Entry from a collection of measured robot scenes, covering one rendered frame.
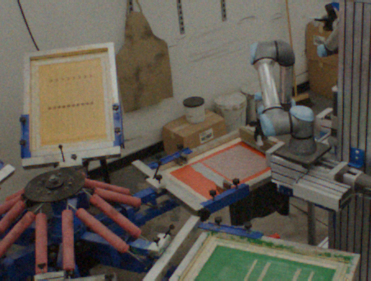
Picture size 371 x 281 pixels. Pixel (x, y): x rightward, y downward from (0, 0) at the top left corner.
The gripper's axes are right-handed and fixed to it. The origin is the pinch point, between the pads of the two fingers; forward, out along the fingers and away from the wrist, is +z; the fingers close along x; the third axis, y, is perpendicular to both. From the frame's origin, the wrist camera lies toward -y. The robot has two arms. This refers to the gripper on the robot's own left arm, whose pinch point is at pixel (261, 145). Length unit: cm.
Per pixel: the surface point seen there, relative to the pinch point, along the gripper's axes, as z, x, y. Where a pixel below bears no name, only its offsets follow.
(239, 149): 5.0, -7.7, -12.8
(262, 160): 5.0, -6.7, 8.5
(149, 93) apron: 35, 31, -194
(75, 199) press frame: -2, -115, -25
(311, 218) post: 64, 29, 14
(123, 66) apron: 3, 10, -194
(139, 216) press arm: 9, -90, 2
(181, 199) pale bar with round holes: -4, -73, 20
